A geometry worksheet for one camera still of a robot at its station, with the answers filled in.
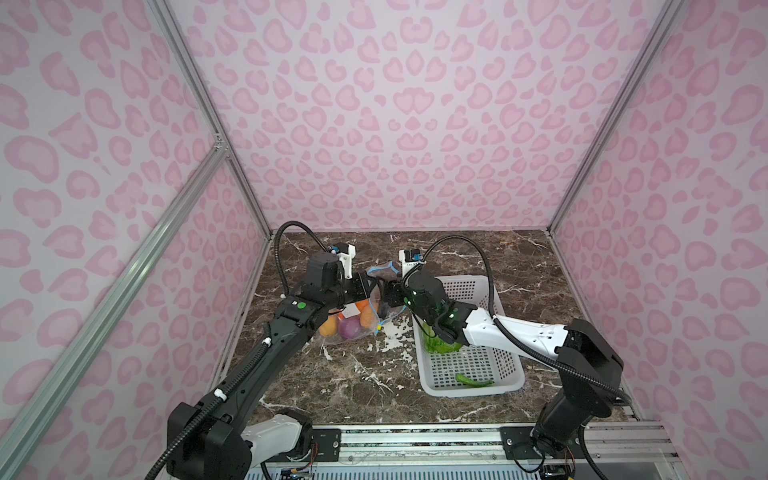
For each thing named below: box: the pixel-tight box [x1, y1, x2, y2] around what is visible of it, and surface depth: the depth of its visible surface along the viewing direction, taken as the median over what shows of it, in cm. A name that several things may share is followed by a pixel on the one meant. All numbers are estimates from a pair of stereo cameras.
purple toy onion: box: [339, 316, 361, 339], surface depth 90 cm
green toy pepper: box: [456, 374, 493, 387], surface depth 84 cm
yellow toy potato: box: [319, 315, 338, 337], surface depth 90 cm
